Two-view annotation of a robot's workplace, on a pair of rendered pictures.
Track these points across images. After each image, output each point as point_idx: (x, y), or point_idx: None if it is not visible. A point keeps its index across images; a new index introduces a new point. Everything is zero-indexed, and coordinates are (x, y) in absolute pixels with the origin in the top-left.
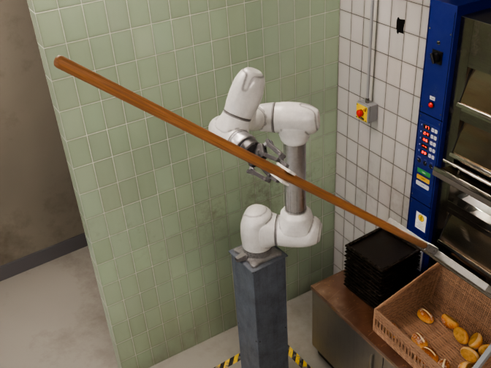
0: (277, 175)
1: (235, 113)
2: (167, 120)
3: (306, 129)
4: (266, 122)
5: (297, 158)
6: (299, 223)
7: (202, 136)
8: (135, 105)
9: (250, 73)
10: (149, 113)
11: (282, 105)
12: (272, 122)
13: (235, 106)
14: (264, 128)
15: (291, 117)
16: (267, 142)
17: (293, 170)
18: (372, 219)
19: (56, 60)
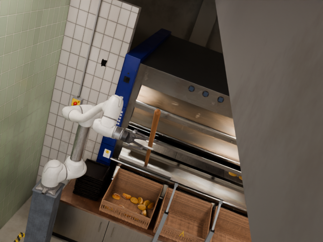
0: (151, 146)
1: (114, 118)
2: (155, 130)
3: (96, 118)
4: None
5: (87, 133)
6: (80, 165)
7: (154, 135)
8: (155, 126)
9: (120, 98)
10: (154, 128)
11: (85, 107)
12: None
13: (115, 114)
14: None
15: None
16: (135, 131)
17: (83, 139)
18: (149, 157)
19: (159, 111)
